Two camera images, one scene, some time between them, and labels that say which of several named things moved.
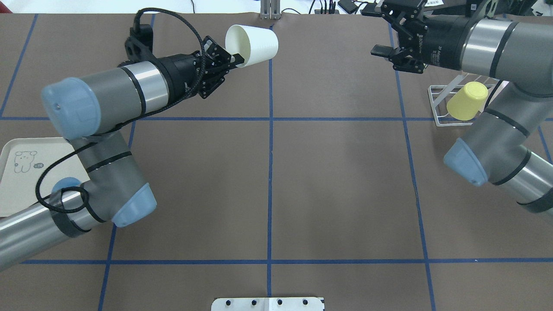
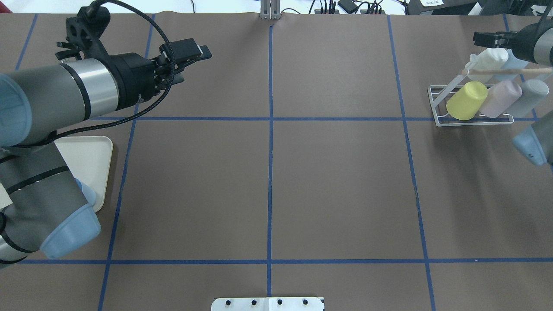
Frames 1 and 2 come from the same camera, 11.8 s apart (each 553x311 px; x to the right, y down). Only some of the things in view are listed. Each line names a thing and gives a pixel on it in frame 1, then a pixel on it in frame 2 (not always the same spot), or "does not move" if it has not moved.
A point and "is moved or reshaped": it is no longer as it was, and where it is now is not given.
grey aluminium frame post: (270, 9) does not move
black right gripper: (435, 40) to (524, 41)
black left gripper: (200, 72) to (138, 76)
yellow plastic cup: (467, 103) does not move
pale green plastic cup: (256, 45) is moved or reshaped
